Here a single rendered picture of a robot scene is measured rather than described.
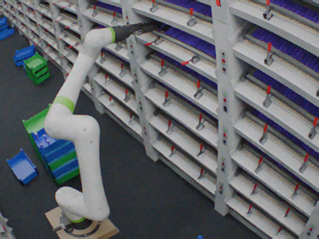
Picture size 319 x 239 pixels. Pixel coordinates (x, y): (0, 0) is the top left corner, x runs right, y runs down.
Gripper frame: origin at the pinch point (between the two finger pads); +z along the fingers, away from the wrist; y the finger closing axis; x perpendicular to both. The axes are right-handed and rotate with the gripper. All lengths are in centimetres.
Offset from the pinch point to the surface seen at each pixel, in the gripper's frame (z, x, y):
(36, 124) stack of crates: -49, 92, 83
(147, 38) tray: -2.5, 8.0, 1.1
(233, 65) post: -5, -3, -59
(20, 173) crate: -78, 122, 70
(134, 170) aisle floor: 0, 107, 13
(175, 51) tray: -2.1, 7.8, -20.5
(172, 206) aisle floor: -2, 107, -29
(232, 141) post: 3, 39, -59
